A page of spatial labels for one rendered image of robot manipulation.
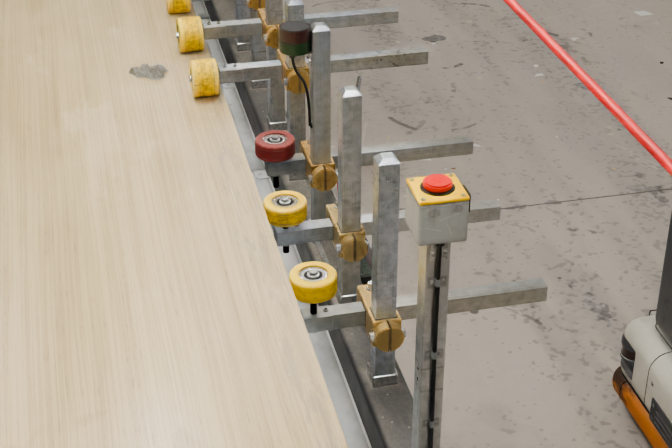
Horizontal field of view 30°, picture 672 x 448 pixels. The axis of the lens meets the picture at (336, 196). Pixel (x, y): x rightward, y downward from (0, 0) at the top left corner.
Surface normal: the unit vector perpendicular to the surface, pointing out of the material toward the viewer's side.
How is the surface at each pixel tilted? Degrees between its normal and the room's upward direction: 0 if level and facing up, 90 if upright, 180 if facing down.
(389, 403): 0
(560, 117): 0
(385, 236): 90
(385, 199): 90
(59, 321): 0
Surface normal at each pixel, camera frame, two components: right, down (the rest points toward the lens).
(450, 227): 0.22, 0.48
